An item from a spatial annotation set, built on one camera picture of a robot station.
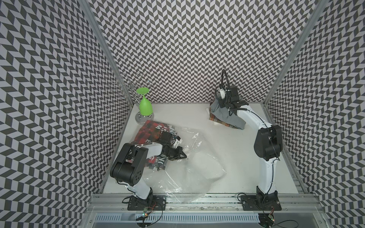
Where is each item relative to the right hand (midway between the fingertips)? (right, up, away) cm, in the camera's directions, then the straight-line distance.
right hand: (223, 98), depth 97 cm
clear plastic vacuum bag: (-24, -48, -19) cm, 57 cm away
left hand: (-26, -38, -9) cm, 47 cm away
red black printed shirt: (-51, -23, -1) cm, 56 cm away
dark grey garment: (-1, -11, -4) cm, 11 cm away
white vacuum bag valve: (-25, -34, -8) cm, 43 cm away
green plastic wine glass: (-51, -7, -9) cm, 52 cm away
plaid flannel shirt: (-5, -14, +4) cm, 16 cm away
